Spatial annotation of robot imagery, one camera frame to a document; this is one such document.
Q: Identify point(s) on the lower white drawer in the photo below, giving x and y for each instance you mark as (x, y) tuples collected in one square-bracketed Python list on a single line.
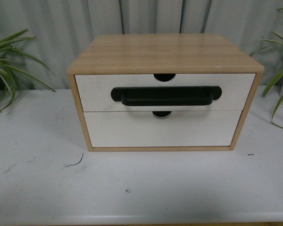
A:
[(143, 129)]

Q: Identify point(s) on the white drawer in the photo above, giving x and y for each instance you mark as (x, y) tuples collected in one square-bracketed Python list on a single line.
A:
[(95, 90), (143, 129)]

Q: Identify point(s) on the upper white drawer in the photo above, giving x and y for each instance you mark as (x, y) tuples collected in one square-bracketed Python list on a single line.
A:
[(95, 90)]

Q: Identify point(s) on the light wooden drawer cabinet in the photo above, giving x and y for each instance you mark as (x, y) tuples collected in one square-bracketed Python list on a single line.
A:
[(164, 56)]

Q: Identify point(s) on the grey pleated curtain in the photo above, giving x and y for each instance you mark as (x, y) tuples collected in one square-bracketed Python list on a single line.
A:
[(62, 29)]

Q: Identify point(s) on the left green spider plant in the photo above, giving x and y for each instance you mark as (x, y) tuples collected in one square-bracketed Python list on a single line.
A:
[(9, 70)]

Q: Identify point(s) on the green spider plant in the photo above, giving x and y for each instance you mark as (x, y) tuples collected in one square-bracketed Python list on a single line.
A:
[(279, 70), (9, 70)]

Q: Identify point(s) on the right green spider plant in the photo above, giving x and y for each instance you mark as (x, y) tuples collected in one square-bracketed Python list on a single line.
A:
[(279, 70)]

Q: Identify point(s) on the black drawer handle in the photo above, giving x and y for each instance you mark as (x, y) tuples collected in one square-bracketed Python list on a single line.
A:
[(166, 96)]

